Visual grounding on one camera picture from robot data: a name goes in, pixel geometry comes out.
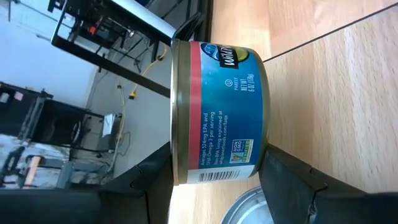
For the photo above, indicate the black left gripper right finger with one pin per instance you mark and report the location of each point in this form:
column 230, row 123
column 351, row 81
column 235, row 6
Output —
column 311, row 202

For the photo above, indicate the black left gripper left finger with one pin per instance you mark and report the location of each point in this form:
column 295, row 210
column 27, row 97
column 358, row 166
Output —
column 77, row 207

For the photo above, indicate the olive green tuna can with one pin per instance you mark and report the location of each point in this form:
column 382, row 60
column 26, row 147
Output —
column 245, row 211

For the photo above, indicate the blue salmon can gold lid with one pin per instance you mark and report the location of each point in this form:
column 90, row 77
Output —
column 230, row 109

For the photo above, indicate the black equipment cart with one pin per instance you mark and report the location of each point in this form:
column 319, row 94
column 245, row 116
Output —
column 56, row 121

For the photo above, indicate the grey metal beam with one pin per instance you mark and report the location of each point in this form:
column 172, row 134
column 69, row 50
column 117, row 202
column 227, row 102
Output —
column 146, row 17

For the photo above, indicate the black metal desk frame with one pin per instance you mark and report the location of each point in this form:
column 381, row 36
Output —
column 109, row 65

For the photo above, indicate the wooden shelf with black frame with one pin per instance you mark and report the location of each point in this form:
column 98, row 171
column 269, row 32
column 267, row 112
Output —
column 311, row 21

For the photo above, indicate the black metal table frame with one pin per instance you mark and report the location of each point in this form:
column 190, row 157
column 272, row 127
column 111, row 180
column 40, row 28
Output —
column 206, row 18

